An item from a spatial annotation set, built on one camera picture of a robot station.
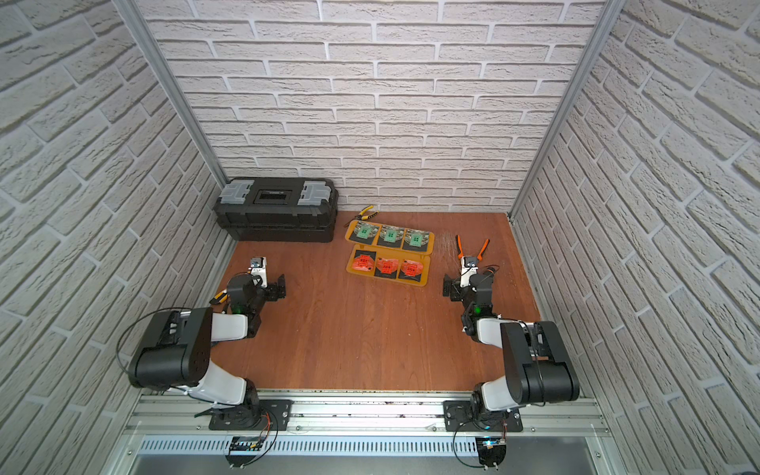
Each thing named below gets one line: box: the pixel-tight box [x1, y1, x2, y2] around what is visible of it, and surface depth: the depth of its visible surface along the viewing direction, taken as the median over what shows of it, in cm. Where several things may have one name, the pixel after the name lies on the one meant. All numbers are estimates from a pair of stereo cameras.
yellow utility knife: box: [208, 288, 229, 304], surface depth 96 cm
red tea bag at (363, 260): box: [352, 249, 377, 273], surface depth 106 cm
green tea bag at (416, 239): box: [402, 228, 430, 253], surface depth 94 cm
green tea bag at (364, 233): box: [348, 220, 380, 245], surface depth 97 cm
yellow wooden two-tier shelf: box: [344, 219, 435, 286], surface depth 100 cm
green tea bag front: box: [377, 224, 405, 249], surface depth 96 cm
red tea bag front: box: [374, 257, 399, 280], surface depth 105 cm
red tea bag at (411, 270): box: [397, 259, 424, 283], surface depth 102 cm
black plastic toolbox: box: [212, 176, 339, 244], surface depth 102 cm
